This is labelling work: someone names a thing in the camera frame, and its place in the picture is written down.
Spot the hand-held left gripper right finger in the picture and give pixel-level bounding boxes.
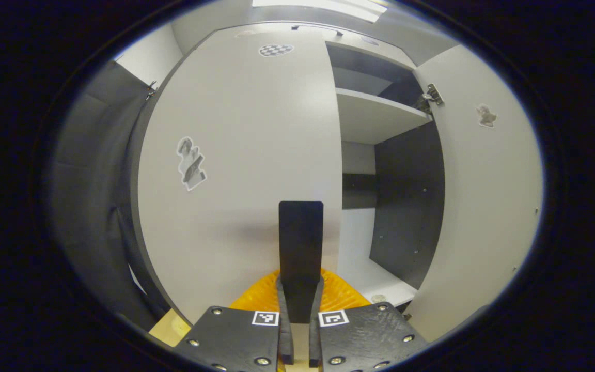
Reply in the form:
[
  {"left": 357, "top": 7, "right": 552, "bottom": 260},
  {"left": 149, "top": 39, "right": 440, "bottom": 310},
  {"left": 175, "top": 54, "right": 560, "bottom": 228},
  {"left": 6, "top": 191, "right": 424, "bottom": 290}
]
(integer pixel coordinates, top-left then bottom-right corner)
[{"left": 308, "top": 268, "right": 428, "bottom": 372}]

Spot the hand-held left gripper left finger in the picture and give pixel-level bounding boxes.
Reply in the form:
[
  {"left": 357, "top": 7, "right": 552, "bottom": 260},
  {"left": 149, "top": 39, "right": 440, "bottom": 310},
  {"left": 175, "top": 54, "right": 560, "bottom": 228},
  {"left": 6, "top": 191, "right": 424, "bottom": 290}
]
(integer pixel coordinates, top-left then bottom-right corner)
[{"left": 173, "top": 268, "right": 295, "bottom": 372}]

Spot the black door handle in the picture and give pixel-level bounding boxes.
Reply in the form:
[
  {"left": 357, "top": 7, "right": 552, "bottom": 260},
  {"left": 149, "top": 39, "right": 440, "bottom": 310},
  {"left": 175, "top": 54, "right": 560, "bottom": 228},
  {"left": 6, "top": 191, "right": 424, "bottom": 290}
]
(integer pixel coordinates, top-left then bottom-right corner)
[{"left": 278, "top": 201, "right": 324, "bottom": 324}]

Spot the grey double-door shoe cabinet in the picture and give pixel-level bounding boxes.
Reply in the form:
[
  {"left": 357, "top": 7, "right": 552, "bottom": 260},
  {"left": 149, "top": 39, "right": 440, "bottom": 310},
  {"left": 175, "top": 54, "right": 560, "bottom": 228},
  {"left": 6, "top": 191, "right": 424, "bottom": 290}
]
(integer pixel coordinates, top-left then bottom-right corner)
[{"left": 130, "top": 21, "right": 544, "bottom": 344}]

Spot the grey cabinet door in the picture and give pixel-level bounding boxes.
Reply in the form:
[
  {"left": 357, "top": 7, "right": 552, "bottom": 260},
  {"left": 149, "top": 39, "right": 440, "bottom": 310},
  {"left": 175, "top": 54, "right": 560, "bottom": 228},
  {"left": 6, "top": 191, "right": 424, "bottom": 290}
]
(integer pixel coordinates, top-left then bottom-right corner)
[
  {"left": 137, "top": 26, "right": 343, "bottom": 325},
  {"left": 405, "top": 44, "right": 544, "bottom": 343}
]

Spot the white cabinet shelf board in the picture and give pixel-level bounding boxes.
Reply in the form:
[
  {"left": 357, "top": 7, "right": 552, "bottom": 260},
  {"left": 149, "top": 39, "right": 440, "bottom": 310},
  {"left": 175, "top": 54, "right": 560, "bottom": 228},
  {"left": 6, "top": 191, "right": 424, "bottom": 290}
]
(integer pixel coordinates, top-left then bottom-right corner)
[{"left": 336, "top": 87, "right": 433, "bottom": 146}]

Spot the metal door hinge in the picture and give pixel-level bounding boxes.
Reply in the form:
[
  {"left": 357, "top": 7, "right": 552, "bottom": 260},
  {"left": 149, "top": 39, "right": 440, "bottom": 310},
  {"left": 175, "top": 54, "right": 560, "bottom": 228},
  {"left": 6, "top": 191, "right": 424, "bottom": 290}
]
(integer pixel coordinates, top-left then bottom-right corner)
[{"left": 415, "top": 83, "right": 445, "bottom": 114}]

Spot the black backdrop cloth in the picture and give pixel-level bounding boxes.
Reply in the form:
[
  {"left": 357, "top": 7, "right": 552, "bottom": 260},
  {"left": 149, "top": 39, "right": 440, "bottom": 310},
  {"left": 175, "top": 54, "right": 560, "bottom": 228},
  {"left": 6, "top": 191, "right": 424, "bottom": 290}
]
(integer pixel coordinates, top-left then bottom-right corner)
[{"left": 49, "top": 59, "right": 174, "bottom": 332}]

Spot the large ceiling light panel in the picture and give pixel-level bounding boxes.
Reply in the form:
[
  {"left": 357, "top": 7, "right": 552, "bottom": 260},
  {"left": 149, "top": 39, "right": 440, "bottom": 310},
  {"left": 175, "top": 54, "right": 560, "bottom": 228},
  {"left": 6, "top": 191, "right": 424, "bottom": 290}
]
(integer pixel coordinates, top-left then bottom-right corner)
[{"left": 252, "top": 0, "right": 389, "bottom": 24}]

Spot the slim metal drawer handle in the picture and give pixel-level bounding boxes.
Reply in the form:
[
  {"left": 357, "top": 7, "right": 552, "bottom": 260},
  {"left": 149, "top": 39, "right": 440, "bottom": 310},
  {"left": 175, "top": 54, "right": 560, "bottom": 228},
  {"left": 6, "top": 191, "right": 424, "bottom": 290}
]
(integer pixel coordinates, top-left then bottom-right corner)
[{"left": 291, "top": 24, "right": 344, "bottom": 37}]

